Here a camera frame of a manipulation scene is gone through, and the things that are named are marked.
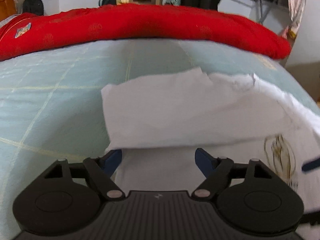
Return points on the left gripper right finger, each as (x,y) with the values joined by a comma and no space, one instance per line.
(216,172)

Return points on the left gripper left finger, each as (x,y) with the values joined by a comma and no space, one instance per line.
(100,171)

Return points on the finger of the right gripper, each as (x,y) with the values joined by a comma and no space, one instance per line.
(311,165)

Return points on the white t-shirt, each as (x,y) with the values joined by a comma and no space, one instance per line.
(159,121)

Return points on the teal plaid bed blanket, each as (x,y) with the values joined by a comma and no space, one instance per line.
(52,109)

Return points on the red quilt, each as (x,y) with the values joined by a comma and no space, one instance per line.
(28,33)

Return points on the grey plaid pillow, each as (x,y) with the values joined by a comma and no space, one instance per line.
(7,20)

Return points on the pink striped curtain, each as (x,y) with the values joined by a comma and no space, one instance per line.
(296,9)

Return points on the wooden headboard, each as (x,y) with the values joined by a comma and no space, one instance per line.
(7,8)

